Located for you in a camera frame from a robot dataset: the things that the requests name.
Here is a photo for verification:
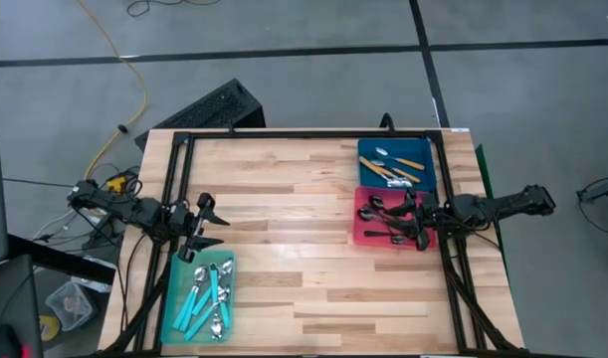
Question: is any black perforated case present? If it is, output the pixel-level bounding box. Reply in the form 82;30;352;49
133;78;268;153

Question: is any thin black floor cable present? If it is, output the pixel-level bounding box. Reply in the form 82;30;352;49
126;0;223;18

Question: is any clear plastic container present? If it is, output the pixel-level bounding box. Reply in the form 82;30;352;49
45;280;96;333

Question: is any teal translucent plastic bin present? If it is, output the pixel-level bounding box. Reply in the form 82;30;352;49
160;249;237;346

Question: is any large black metal spoon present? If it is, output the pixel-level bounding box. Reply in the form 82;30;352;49
362;229;409;241

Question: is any black desk bar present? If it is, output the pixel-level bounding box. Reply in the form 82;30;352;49
7;233;118;285

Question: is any blue plastic bin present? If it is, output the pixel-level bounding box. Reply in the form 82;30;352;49
357;137;438;194

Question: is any teal handled silver spoon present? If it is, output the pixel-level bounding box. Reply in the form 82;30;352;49
191;257;235;317
177;283;201;333
171;266;209;330
208;263;226;341
218;296;232;330
183;285;232;343

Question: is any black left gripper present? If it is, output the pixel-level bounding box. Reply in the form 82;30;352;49
171;192;231;264

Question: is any yellow power cable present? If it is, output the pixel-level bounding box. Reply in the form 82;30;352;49
77;0;149;183

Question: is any pink translucent plastic bin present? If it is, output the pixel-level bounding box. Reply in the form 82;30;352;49
352;187;439;252

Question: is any yellow tape roll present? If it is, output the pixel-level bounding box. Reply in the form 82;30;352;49
38;315;62;343

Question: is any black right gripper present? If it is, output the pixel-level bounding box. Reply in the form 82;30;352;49
382;191;450;253

